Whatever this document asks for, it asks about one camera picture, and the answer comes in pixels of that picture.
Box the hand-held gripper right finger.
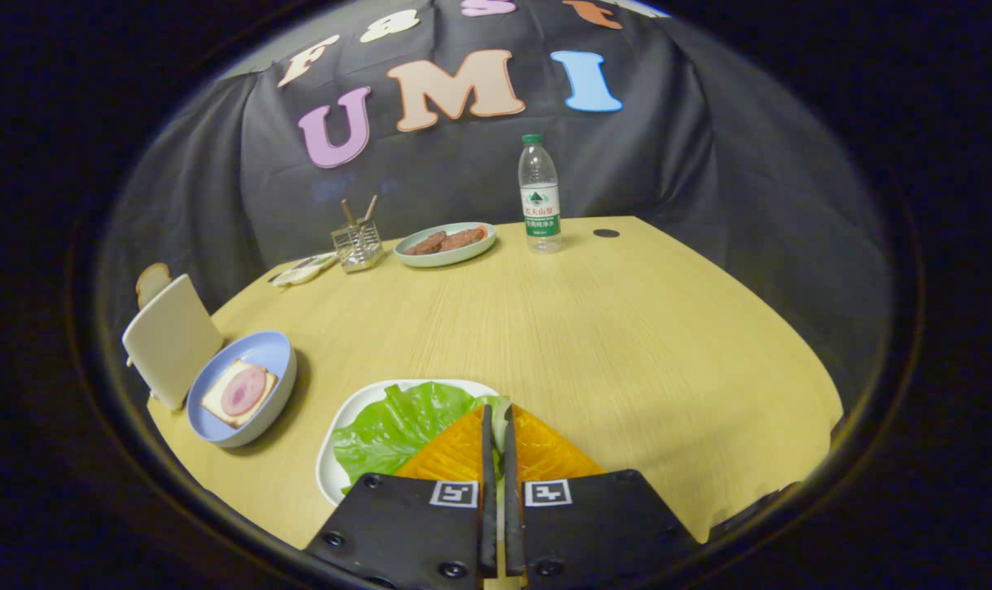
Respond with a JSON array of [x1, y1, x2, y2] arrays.
[[504, 404, 701, 590]]

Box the black backdrop cloth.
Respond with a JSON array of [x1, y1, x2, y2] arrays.
[[102, 0, 894, 411]]

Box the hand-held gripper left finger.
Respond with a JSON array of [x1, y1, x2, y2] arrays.
[[303, 404, 498, 590]]

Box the plain bread slice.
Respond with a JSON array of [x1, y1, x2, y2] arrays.
[[135, 262, 171, 310]]

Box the pink ham slice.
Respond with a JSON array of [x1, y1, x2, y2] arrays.
[[220, 365, 267, 416]]

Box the metal wire utensil holder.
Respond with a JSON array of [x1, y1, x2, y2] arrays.
[[331, 221, 384, 273]]

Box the bread slice under ham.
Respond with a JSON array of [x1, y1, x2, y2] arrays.
[[200, 358, 279, 429]]

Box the green lettuce leaf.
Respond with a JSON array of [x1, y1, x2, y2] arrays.
[[332, 382, 513, 486]]

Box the white toaster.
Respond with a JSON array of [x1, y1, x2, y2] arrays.
[[121, 274, 224, 412]]

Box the pale green plate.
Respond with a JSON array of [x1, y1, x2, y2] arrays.
[[393, 222, 497, 269]]

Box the blue round plate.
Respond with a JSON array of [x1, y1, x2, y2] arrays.
[[186, 330, 298, 449]]

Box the white square plate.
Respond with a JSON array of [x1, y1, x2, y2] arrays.
[[315, 379, 501, 506]]

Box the white condiment tray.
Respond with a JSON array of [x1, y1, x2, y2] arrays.
[[268, 252, 338, 288]]

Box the clear water bottle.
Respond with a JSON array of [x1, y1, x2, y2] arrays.
[[518, 134, 563, 254]]

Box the wooden chopsticks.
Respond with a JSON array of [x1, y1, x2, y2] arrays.
[[340, 194, 378, 226]]

